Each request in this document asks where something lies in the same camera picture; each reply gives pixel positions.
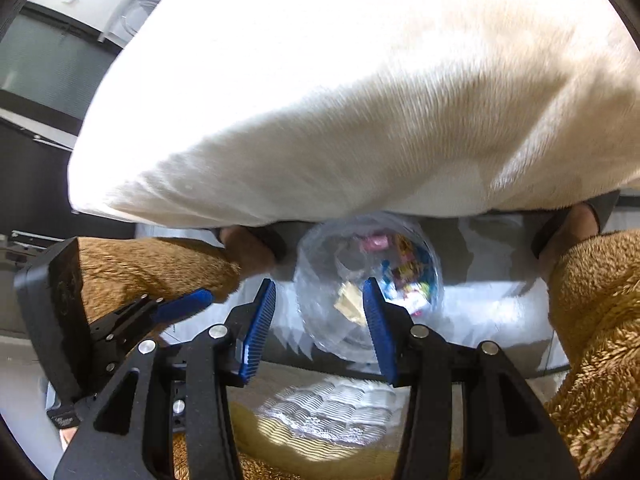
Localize person's foot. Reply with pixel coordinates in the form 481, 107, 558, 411
547, 205, 601, 272
221, 227, 277, 281

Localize person's right foot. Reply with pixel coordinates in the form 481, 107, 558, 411
547, 205, 601, 272

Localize person's left foot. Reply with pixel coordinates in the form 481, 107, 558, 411
221, 227, 277, 281

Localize black cabinet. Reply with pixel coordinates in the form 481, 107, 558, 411
0, 110, 136, 321

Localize pink paper packet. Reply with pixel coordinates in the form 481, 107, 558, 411
359, 232, 391, 253

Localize beige paper scrap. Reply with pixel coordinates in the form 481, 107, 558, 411
336, 282, 366, 323

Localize clear glass bowl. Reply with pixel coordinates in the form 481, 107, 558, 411
294, 211, 445, 363

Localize fluffy brown pajamas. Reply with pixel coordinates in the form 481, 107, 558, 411
75, 232, 640, 480

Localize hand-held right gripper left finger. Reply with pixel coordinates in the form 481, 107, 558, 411
54, 279, 277, 480

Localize cream fleece blanket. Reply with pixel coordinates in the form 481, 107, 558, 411
67, 0, 640, 228

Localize frosted glass panel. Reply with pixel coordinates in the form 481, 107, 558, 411
0, 2, 121, 121

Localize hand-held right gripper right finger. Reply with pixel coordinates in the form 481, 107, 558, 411
362, 277, 581, 480

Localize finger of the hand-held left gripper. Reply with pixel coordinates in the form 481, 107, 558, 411
90, 288, 215, 362

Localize colourful wrappers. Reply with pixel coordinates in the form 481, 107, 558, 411
379, 234, 437, 317

